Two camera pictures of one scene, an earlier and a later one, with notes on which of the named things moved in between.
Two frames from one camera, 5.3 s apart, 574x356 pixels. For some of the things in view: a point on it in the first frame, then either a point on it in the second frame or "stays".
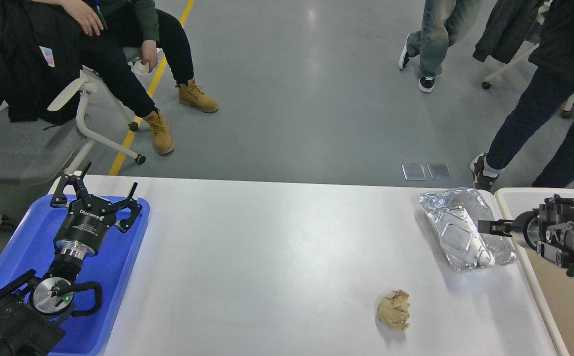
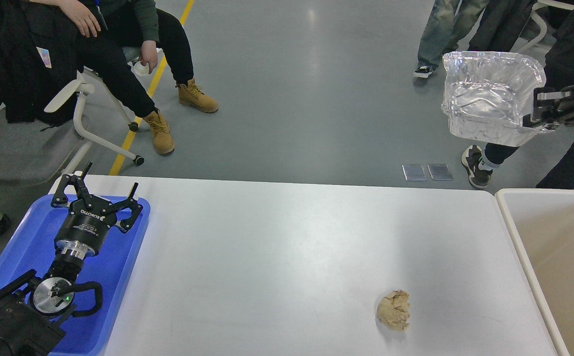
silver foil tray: [453, 215] → [488, 94]
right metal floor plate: [439, 171] stays
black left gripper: [89, 216] stays
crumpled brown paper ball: [392, 309] stays
